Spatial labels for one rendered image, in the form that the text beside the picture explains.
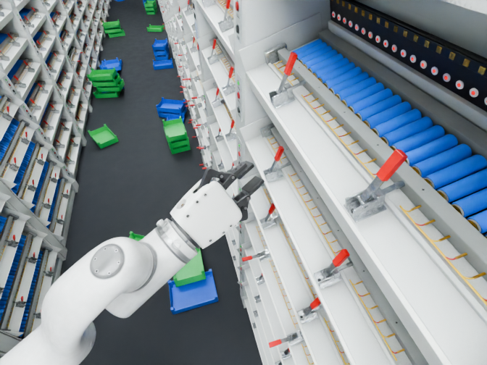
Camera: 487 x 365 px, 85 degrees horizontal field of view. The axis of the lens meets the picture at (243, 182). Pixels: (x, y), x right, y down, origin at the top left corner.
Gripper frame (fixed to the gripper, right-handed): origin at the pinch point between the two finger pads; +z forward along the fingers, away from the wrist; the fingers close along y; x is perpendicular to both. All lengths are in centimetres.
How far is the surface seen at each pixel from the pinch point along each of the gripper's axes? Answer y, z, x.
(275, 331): 66, -19, -20
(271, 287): 47, -10, -18
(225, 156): 25, 17, -76
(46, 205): 8, -85, -177
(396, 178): 0.5, 9.0, 24.0
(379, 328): 22.0, -2.6, 23.5
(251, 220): 38, 2, -41
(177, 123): 33, 37, -255
